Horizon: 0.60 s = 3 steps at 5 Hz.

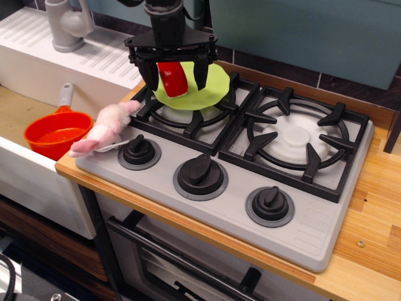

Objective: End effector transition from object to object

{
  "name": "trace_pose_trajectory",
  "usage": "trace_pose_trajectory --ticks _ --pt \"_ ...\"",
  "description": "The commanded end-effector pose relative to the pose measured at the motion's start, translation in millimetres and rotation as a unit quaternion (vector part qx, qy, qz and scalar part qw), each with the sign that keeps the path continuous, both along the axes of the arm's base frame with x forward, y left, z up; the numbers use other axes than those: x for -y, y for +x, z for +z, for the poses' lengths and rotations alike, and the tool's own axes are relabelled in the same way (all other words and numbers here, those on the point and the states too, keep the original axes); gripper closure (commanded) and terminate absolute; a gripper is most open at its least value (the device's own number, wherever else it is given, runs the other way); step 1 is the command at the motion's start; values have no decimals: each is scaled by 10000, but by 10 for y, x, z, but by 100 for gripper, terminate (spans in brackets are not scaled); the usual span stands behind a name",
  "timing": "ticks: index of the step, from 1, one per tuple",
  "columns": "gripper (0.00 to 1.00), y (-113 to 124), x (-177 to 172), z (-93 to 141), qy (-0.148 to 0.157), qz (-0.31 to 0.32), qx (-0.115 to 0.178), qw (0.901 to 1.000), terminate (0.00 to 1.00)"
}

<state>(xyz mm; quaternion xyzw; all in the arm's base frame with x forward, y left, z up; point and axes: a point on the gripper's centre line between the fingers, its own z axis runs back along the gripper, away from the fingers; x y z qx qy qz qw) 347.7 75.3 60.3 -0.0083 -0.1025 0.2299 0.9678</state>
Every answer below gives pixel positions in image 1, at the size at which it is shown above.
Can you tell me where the red toy pepper piece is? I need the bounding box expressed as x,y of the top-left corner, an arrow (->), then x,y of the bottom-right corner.
156,62 -> 189,98

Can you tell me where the black burner grate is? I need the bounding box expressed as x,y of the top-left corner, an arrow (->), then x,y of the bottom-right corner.
219,87 -> 371,203
130,72 -> 260,156

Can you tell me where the black middle stove knob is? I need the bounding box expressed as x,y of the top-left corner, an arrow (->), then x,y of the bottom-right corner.
173,154 -> 229,201

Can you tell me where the white burner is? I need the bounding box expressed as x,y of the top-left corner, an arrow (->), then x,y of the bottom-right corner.
262,113 -> 330,164
158,106 -> 222,124

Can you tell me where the white toy sink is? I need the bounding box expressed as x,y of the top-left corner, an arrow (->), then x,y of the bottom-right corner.
1,7 -> 141,239

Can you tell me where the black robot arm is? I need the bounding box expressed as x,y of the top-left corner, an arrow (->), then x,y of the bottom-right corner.
121,1 -> 217,90

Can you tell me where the toy oven door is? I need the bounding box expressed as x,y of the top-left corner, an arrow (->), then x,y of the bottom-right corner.
106,210 -> 265,300

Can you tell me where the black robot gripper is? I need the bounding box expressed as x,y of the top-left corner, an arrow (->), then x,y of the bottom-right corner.
124,6 -> 217,90

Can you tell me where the black left burner grate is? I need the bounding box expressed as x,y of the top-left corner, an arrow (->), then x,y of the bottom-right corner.
130,72 -> 260,156

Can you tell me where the white right burner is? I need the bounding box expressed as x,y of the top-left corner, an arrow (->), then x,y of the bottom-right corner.
262,113 -> 330,164

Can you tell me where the black right burner grate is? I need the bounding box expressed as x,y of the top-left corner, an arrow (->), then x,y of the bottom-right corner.
219,87 -> 371,203

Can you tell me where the pink plush toy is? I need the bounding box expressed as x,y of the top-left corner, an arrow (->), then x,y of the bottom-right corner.
68,100 -> 141,157

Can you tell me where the black left stove knob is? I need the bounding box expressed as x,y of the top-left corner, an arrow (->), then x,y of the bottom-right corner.
118,134 -> 162,171

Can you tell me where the black right stove knob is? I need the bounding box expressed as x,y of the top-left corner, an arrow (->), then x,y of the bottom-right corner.
245,186 -> 295,228

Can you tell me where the grey toy faucet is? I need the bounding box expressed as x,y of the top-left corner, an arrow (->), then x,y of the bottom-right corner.
44,0 -> 95,53

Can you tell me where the orange pot grey handle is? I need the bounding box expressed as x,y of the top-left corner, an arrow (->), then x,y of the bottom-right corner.
24,83 -> 93,161

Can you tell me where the grey toy stove top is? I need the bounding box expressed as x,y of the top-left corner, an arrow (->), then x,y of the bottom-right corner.
75,87 -> 374,272

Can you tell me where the white left burner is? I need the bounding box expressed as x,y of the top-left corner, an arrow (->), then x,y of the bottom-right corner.
158,106 -> 222,124

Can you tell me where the black stove knob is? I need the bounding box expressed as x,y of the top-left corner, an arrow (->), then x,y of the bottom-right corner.
173,154 -> 229,201
245,186 -> 295,228
118,134 -> 162,171

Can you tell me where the green round plate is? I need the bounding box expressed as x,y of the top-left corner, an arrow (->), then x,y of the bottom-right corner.
154,61 -> 230,110

